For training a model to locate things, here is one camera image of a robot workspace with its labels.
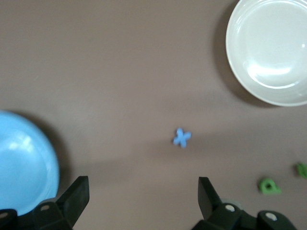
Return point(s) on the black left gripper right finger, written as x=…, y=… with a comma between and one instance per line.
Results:
x=208, y=198

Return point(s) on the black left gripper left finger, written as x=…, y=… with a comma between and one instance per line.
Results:
x=72, y=198

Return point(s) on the green lowercase letter p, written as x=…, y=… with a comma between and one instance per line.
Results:
x=262, y=189

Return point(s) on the blue lowercase letter x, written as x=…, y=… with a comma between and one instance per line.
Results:
x=181, y=138

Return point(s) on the green bar-shaped lowercase letter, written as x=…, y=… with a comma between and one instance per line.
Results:
x=302, y=170

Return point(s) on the blue plate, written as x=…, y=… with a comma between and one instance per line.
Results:
x=24, y=155

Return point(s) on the brown table mat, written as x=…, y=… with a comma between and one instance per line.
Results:
x=120, y=72

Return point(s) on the cream plate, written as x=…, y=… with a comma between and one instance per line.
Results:
x=271, y=48

